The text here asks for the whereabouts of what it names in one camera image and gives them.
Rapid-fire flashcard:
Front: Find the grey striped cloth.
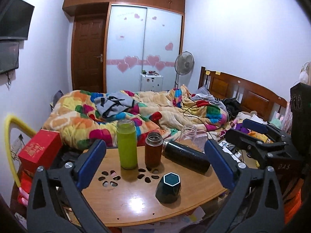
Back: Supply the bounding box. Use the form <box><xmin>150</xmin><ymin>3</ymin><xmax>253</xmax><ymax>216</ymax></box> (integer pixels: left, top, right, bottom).
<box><xmin>190</xmin><ymin>86</ymin><xmax>228</xmax><ymax>108</ymax></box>

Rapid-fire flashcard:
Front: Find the black wall television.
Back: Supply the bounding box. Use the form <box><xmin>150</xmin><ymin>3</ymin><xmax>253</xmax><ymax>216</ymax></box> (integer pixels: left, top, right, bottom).
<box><xmin>0</xmin><ymin>0</ymin><xmax>35</xmax><ymax>41</ymax></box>

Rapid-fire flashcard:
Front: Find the white power strip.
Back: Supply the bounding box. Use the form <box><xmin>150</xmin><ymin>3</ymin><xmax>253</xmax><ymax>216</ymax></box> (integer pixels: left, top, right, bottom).
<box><xmin>218</xmin><ymin>140</ymin><xmax>241</xmax><ymax>161</ymax></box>

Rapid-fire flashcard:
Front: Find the black speaker box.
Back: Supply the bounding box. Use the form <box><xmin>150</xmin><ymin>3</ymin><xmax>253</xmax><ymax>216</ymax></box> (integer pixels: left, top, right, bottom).
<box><xmin>290</xmin><ymin>83</ymin><xmax>311</xmax><ymax>137</ymax></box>

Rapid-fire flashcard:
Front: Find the green bottle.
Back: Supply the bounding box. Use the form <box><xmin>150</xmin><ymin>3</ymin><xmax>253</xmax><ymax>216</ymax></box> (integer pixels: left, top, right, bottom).
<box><xmin>116</xmin><ymin>120</ymin><xmax>138</xmax><ymax>170</ymax></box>

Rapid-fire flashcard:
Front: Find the grey garment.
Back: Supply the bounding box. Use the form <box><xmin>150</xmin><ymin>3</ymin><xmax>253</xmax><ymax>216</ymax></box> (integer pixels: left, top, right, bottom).
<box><xmin>93</xmin><ymin>91</ymin><xmax>139</xmax><ymax>118</ymax></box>

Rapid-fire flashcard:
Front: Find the brown bottle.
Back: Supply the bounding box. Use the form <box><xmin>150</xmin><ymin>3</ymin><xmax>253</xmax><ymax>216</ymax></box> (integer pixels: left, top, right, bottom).
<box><xmin>145</xmin><ymin>132</ymin><xmax>163</xmax><ymax>169</ymax></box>

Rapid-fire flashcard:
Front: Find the clear glass jar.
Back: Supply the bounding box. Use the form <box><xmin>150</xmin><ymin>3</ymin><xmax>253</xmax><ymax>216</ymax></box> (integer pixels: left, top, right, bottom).
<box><xmin>179</xmin><ymin>124</ymin><xmax>208</xmax><ymax>151</ymax></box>

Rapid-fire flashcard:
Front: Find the small white cabinet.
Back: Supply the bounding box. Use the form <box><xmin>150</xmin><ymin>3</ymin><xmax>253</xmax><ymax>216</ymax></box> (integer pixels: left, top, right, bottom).
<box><xmin>139</xmin><ymin>73</ymin><xmax>164</xmax><ymax>92</ymax></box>

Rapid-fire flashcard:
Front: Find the red box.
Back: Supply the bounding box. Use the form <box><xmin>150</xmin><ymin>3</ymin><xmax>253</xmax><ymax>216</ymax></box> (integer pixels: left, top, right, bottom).
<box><xmin>18</xmin><ymin>129</ymin><xmax>63</xmax><ymax>173</ymax></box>

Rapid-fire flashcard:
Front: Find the brown wooden door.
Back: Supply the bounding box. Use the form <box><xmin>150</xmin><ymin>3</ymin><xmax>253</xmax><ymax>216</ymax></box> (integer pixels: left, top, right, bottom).
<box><xmin>72</xmin><ymin>19</ymin><xmax>107</xmax><ymax>92</ymax></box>

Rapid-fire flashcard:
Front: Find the colourful patchwork blanket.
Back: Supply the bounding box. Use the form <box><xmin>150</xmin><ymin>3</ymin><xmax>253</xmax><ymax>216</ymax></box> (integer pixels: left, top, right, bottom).
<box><xmin>42</xmin><ymin>84</ymin><xmax>230</xmax><ymax>149</ymax></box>

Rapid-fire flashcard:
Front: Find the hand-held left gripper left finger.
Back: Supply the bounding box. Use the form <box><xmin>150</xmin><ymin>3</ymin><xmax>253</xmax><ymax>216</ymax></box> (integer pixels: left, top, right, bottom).
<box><xmin>27</xmin><ymin>139</ymin><xmax>107</xmax><ymax>233</ymax></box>

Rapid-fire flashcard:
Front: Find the black cable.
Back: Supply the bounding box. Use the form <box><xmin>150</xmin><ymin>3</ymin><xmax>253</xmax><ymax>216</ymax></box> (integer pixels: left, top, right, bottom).
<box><xmin>179</xmin><ymin>95</ymin><xmax>220</xmax><ymax>142</ymax></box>

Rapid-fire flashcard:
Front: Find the wooden wardrobe with sliding doors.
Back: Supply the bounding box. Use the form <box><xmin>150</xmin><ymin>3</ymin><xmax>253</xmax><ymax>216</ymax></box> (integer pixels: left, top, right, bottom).
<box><xmin>62</xmin><ymin>0</ymin><xmax>186</xmax><ymax>93</ymax></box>

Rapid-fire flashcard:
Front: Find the standing fan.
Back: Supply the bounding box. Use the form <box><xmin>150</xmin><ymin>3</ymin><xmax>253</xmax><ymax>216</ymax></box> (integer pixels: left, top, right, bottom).
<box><xmin>174</xmin><ymin>51</ymin><xmax>195</xmax><ymax>88</ymax></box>

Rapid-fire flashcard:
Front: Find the black thermos flask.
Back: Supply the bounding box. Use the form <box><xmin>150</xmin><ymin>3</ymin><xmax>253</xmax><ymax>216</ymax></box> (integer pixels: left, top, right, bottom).
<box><xmin>162</xmin><ymin>140</ymin><xmax>211</xmax><ymax>175</ymax></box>

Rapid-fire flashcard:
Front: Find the yellow foam tube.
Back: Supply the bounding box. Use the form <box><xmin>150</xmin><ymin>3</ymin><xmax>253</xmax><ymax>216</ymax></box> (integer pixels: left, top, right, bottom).
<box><xmin>3</xmin><ymin>113</ymin><xmax>37</xmax><ymax>190</ymax></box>

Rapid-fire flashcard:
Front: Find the white plush toy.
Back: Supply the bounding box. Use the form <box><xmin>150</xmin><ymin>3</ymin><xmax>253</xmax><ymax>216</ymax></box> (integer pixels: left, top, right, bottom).
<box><xmin>298</xmin><ymin>62</ymin><xmax>311</xmax><ymax>86</ymax></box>

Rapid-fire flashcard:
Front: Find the dark green hexagonal cup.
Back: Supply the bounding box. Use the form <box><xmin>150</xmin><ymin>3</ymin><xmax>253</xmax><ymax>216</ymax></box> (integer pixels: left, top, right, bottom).
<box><xmin>155</xmin><ymin>172</ymin><xmax>182</xmax><ymax>204</ymax></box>

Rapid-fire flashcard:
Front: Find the wooden bed headboard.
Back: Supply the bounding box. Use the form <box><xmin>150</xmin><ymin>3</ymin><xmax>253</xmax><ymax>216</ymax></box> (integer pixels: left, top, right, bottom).
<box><xmin>198</xmin><ymin>66</ymin><xmax>289</xmax><ymax>122</ymax></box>

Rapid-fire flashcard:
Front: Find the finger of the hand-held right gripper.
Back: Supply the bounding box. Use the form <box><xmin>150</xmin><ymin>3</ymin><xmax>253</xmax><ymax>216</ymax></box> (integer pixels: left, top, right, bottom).
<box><xmin>225</xmin><ymin>128</ymin><xmax>268</xmax><ymax>159</ymax></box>
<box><xmin>242</xmin><ymin>118</ymin><xmax>291</xmax><ymax>143</ymax></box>

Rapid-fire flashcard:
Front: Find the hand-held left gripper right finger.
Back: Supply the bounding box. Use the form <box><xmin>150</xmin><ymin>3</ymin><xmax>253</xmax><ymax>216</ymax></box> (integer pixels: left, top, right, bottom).
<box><xmin>205</xmin><ymin>139</ymin><xmax>285</xmax><ymax>233</ymax></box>

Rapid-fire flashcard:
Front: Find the black clothing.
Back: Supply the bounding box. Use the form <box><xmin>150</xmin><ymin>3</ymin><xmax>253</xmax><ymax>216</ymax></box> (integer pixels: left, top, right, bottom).
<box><xmin>222</xmin><ymin>97</ymin><xmax>244</xmax><ymax>117</ymax></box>

